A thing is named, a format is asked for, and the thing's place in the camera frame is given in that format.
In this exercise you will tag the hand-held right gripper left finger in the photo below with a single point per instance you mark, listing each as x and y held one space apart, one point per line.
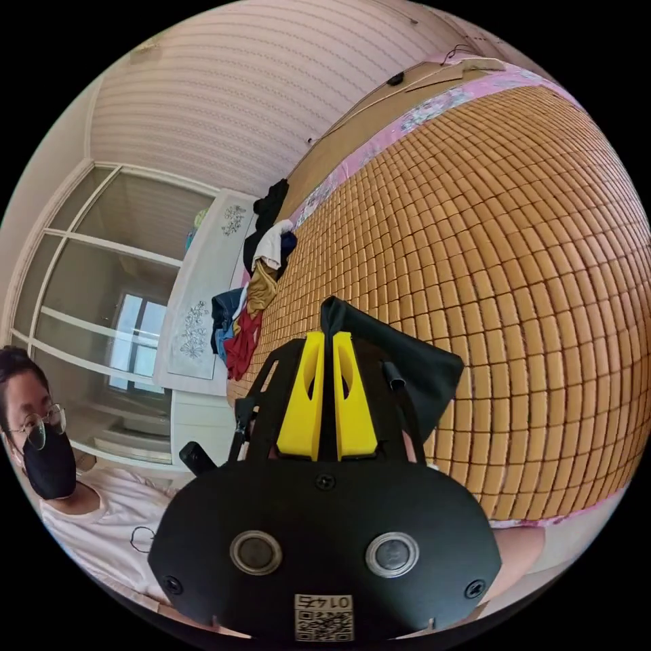
300 407

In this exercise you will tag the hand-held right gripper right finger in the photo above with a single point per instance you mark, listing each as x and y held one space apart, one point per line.
356 412

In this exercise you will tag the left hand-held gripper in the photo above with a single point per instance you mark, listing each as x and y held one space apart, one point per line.
243 422

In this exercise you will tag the black short sleeve shirt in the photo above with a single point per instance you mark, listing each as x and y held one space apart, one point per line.
407 356

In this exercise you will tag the pile of clothes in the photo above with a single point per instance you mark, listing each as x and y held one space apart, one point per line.
260 290

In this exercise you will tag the white cupboard with floral print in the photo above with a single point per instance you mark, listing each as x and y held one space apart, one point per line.
196 305

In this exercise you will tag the person's body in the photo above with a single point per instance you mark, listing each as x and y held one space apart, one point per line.
101 513

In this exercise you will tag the bed with woven mat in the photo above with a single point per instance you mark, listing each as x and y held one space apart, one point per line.
508 279

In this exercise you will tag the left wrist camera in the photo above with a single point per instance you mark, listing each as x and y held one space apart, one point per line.
197 459

